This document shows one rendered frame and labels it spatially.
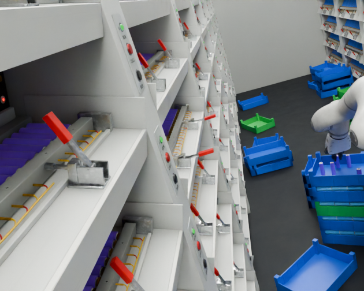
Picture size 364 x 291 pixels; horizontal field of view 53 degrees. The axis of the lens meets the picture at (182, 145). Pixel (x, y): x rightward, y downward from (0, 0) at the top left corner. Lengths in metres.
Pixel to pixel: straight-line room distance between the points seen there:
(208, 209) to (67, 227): 0.73
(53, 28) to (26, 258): 0.22
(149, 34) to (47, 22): 0.88
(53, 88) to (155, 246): 0.29
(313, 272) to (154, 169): 1.32
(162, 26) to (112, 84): 0.70
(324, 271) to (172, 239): 1.26
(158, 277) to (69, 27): 0.35
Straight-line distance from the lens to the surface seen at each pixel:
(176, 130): 1.03
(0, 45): 0.32
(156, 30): 1.25
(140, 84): 0.60
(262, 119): 3.69
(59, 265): 0.31
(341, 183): 1.76
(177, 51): 1.24
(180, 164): 0.86
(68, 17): 0.44
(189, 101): 1.27
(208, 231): 0.94
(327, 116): 1.55
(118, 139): 0.53
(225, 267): 1.14
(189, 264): 0.69
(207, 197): 1.10
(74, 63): 0.58
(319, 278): 1.79
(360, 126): 1.20
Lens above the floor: 1.22
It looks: 19 degrees down
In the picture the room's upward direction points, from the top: 18 degrees counter-clockwise
